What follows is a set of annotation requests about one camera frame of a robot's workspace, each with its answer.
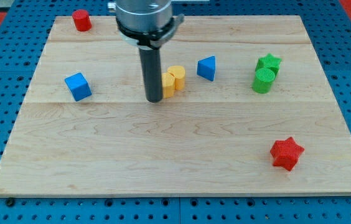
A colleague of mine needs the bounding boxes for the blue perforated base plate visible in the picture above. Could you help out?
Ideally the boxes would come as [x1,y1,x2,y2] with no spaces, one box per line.
[0,1,351,223]

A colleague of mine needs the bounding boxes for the blue cube block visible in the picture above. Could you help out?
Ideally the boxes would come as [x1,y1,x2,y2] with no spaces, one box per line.
[64,73,91,101]

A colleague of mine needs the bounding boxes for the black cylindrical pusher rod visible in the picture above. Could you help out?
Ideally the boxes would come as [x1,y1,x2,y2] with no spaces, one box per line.
[139,49,163,103]

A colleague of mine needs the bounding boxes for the blue triangle block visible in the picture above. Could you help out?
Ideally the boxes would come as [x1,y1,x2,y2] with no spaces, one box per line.
[197,55,216,82]

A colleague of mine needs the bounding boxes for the green star block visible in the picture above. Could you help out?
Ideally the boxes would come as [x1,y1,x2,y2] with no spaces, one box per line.
[255,54,282,76]

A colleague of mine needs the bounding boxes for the yellow heart block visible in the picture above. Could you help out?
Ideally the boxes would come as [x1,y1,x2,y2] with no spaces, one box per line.
[162,65,186,98]

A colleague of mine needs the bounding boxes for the red cylinder block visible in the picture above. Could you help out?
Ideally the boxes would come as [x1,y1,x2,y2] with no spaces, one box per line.
[72,9,92,32]

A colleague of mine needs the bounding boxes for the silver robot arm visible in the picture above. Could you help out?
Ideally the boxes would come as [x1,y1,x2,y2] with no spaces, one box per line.
[108,0,184,103]

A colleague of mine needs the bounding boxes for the wooden board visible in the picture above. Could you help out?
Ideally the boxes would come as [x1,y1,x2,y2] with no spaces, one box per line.
[0,16,351,198]

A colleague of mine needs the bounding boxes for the green cylinder block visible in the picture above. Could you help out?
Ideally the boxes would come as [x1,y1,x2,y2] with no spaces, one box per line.
[252,68,276,94]

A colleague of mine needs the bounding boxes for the red star block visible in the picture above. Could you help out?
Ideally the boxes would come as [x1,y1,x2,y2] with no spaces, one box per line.
[270,137,305,171]

